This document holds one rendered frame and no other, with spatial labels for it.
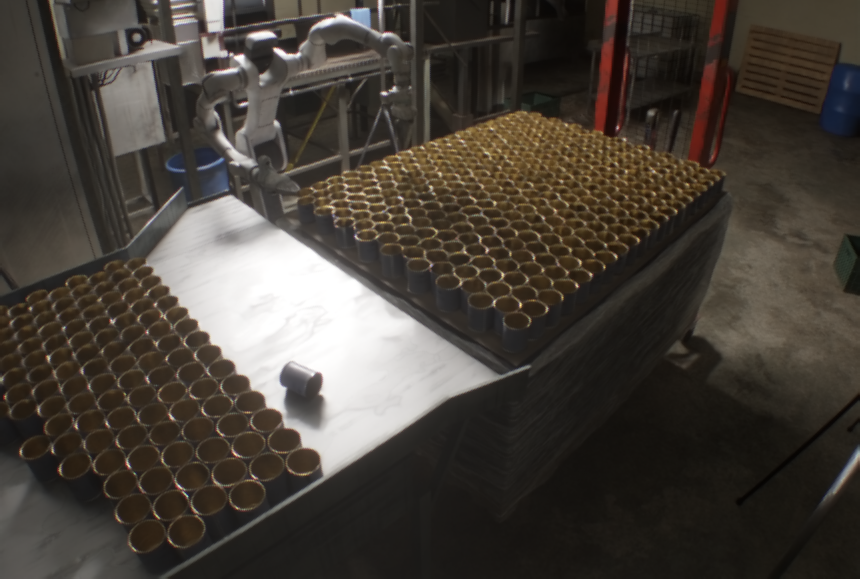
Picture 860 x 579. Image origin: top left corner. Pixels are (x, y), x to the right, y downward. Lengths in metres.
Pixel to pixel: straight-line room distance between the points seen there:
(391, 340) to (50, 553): 0.93
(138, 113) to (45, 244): 0.99
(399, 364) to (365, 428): 0.23
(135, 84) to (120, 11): 0.68
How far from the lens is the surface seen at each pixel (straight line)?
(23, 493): 1.43
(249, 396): 1.32
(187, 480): 1.23
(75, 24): 3.22
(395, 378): 1.40
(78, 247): 3.65
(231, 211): 2.29
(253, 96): 2.47
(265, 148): 2.64
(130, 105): 3.81
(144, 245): 2.09
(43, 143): 3.43
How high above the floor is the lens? 2.03
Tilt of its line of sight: 31 degrees down
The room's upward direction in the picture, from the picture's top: straight up
